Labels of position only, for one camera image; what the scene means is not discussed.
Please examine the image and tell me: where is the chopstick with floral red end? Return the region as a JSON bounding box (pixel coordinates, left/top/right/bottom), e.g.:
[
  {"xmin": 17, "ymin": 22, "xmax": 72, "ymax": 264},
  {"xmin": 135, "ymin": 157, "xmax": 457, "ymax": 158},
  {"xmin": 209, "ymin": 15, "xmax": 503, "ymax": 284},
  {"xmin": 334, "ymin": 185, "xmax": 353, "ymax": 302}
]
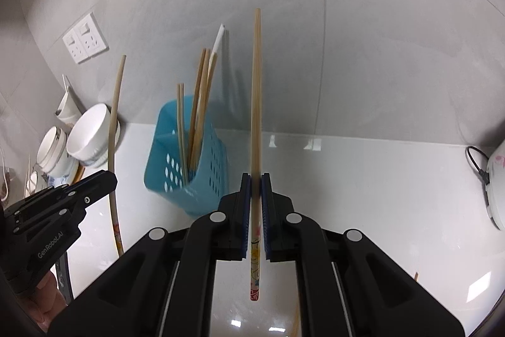
[{"xmin": 108, "ymin": 55, "xmax": 127, "ymax": 256}]

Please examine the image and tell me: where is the plain thin bamboo chopstick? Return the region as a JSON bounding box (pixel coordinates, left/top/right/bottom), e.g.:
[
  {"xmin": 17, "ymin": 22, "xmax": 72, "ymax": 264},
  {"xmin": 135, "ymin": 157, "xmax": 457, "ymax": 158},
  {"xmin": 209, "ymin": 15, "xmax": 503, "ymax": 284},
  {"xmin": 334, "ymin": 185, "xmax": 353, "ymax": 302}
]
[{"xmin": 177, "ymin": 83, "xmax": 188, "ymax": 186}]

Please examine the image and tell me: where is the chopstick with blue dotted end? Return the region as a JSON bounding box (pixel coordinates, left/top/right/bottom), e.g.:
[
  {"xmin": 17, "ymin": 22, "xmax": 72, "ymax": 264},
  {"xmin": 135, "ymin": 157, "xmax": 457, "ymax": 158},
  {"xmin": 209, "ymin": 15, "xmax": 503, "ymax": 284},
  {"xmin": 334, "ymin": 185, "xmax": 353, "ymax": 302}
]
[{"xmin": 189, "ymin": 48, "xmax": 211, "ymax": 172}]

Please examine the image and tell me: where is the plain short bamboo chopstick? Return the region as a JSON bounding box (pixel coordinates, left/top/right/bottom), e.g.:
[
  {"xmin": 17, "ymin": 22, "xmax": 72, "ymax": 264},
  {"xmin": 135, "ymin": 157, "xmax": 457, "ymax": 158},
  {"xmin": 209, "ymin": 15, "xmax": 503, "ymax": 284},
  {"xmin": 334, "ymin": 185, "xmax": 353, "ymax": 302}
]
[{"xmin": 176, "ymin": 83, "xmax": 187, "ymax": 185}]

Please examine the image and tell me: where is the chopstick with pale grey end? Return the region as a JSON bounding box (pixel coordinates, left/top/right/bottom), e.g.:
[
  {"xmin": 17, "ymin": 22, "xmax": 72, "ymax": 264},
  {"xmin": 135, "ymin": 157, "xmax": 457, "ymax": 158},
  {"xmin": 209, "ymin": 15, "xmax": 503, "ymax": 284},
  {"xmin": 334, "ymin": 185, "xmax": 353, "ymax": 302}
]
[{"xmin": 187, "ymin": 48, "xmax": 206, "ymax": 168}]

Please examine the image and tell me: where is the person left hand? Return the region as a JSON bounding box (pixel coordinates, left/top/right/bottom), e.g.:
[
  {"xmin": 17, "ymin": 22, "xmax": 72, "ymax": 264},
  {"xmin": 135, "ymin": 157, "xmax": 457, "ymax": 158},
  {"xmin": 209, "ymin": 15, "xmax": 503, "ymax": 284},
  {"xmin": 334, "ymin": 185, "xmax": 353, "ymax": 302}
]
[{"xmin": 27, "ymin": 271, "xmax": 67, "ymax": 332}]

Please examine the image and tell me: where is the wooden plate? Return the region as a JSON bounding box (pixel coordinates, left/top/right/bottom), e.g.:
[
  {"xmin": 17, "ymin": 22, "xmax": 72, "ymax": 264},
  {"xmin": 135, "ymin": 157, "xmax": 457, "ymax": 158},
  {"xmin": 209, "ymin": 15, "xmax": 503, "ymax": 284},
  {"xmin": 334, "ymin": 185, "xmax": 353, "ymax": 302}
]
[{"xmin": 73, "ymin": 165, "xmax": 86, "ymax": 183}]

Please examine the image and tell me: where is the white ridged plate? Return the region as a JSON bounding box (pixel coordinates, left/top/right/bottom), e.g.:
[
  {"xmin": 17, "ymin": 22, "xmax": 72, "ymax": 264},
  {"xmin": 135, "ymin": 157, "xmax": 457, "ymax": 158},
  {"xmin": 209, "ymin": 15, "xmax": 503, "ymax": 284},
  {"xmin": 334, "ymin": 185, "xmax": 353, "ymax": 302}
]
[{"xmin": 84, "ymin": 119, "xmax": 122, "ymax": 169}]

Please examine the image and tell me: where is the blue patterned white bowl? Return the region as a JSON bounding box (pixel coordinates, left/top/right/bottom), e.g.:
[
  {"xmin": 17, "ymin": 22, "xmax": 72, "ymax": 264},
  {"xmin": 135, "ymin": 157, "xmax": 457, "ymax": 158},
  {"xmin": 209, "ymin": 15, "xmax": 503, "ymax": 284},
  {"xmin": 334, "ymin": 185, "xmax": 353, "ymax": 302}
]
[{"xmin": 23, "ymin": 156, "xmax": 48, "ymax": 198}]

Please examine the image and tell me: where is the large white bowl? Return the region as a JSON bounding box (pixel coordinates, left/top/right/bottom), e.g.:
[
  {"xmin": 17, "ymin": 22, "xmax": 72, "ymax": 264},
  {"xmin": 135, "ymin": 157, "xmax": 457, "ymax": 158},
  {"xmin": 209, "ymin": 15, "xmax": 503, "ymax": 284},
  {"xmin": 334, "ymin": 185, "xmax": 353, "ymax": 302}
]
[{"xmin": 66, "ymin": 104, "xmax": 110, "ymax": 167}]

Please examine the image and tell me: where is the white bowl with dark rim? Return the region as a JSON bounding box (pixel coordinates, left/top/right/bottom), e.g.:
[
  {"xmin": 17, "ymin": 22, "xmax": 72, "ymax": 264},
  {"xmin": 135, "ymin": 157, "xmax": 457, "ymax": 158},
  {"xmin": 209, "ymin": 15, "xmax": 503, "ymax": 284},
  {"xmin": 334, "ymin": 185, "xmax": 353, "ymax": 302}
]
[{"xmin": 36, "ymin": 126, "xmax": 78, "ymax": 179}]

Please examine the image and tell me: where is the white ceramic jug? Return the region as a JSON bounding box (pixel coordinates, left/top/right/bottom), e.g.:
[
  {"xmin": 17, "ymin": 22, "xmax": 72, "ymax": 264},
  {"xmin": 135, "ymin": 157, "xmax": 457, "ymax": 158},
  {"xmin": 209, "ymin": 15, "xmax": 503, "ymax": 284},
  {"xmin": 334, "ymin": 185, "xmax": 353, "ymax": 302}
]
[{"xmin": 55, "ymin": 75, "xmax": 82, "ymax": 128}]

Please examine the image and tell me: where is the blue plastic utensil holder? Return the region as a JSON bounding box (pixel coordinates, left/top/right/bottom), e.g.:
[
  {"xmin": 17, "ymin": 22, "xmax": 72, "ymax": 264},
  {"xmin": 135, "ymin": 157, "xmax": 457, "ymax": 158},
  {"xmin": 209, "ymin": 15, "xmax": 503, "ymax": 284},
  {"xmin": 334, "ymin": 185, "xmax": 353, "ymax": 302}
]
[{"xmin": 144, "ymin": 100, "xmax": 229, "ymax": 218}]

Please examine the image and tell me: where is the white floral rice cooker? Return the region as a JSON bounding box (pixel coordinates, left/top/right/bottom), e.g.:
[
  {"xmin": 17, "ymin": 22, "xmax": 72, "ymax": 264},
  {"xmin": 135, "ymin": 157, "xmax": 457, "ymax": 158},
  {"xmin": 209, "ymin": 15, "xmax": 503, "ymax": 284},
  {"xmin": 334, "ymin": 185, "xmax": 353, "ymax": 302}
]
[{"xmin": 485, "ymin": 141, "xmax": 505, "ymax": 231}]

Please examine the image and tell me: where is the white plastic chopstick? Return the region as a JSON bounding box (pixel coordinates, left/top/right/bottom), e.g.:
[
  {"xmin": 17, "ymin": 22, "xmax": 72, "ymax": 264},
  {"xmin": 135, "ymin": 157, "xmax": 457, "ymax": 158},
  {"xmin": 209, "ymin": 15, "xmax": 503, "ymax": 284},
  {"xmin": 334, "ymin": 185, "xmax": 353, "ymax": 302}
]
[{"xmin": 211, "ymin": 24, "xmax": 225, "ymax": 54}]

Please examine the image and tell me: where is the white wall socket pair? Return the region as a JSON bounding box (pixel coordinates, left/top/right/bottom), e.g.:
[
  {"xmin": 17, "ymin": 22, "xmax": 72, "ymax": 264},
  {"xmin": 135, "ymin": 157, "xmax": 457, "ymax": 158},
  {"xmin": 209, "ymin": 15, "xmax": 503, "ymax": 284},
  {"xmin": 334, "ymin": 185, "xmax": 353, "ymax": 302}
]
[{"xmin": 62, "ymin": 13, "xmax": 109, "ymax": 64}]

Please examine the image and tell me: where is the black power cord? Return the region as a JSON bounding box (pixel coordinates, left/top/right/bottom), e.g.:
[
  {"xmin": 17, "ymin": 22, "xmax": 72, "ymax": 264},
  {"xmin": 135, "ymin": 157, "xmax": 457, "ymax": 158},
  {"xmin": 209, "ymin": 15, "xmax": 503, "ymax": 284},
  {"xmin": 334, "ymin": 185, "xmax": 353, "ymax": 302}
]
[{"xmin": 465, "ymin": 145, "xmax": 491, "ymax": 184}]

